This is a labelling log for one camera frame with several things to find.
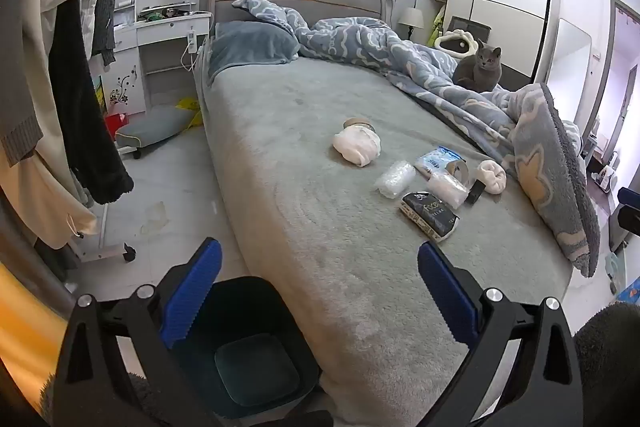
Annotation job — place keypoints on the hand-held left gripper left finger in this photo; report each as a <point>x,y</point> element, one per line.
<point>192,292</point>

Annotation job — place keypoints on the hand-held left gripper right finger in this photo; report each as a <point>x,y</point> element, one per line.
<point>447,292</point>

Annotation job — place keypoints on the dark teal trash bin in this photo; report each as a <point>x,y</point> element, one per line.
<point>250,307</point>

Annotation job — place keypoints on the clear plastic wrapper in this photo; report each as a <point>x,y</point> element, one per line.
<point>445,192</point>

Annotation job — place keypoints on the white sock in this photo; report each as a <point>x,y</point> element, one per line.
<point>492,177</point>

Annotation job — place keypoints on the bubble wrap packet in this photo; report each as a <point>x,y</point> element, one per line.
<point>395,179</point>

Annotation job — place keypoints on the blue white tissue pack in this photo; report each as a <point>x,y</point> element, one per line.
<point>435,161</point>

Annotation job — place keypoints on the white bag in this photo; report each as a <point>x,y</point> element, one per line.
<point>357,147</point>

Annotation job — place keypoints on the white clothes rack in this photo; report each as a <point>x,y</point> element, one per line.
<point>105,249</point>

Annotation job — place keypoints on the person's grey fuzzy pants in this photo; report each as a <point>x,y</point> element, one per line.
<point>610,347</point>

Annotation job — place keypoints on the grey bed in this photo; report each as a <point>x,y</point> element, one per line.
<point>310,207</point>

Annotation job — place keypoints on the white tall cabinet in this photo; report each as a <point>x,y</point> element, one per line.
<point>570,67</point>

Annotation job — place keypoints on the grey cushion stool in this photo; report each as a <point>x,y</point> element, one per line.
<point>150,127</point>

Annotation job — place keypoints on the beige coat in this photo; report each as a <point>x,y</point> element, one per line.
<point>45,192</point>

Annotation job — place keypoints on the red box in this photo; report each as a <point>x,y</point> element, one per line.
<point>114,124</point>

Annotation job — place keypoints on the yellow plastic bag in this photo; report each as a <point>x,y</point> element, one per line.
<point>189,106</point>

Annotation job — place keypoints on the black fuzzy coat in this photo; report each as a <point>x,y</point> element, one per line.
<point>85,117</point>

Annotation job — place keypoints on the grey cat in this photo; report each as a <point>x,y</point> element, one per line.
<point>475,72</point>

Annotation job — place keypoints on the yellow picture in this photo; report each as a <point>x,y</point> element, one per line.
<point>98,94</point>

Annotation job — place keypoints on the black box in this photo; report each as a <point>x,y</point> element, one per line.
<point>472,26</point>

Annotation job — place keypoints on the white black-framed wardrobe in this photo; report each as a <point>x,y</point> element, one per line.
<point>505,2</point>

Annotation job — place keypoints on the white flower-shaped cat bed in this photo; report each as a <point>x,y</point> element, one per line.
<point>442,42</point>

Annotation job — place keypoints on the blue-grey pillow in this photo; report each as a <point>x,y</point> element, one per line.
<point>250,47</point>

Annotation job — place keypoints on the white power strip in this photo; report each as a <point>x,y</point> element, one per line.
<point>191,39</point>

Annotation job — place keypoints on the white dressing table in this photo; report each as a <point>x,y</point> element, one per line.
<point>160,37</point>

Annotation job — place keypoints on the grey cardigan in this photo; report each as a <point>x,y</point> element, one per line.
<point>20,97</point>

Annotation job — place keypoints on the blue patterned blanket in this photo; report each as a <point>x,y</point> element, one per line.
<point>360,39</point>

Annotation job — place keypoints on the yellow-green cloth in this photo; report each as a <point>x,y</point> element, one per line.
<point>438,24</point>

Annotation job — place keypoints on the bedside table lamp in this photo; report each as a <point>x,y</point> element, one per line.
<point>411,18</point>

